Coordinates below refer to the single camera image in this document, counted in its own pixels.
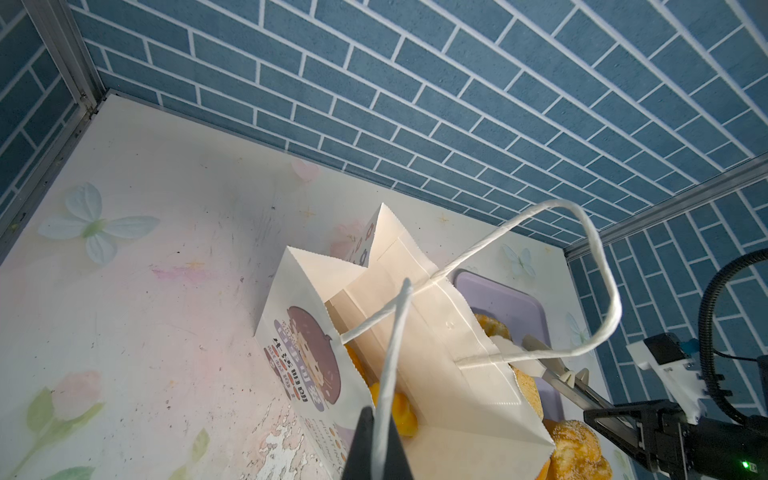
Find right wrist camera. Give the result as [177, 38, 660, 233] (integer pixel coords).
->
[627, 332, 707, 424]

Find large twisted ring bread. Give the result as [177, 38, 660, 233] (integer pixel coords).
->
[543, 419, 613, 480]

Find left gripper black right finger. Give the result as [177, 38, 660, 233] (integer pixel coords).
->
[386, 418, 413, 480]

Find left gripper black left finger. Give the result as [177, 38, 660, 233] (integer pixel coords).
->
[341, 407, 375, 480]

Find white paper gift bag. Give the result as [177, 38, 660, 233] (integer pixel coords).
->
[256, 206, 560, 479]

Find metal bread tongs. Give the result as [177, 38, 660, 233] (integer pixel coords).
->
[491, 335, 613, 410]

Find small ridged oval bread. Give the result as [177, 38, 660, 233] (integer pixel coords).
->
[345, 345, 418, 438]

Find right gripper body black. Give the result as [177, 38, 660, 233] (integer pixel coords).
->
[583, 400, 767, 479]

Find triangular sandwich bread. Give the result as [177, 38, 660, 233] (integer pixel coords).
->
[475, 313, 544, 419]

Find lavender plastic tray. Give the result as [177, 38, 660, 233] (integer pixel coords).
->
[452, 269, 568, 421]

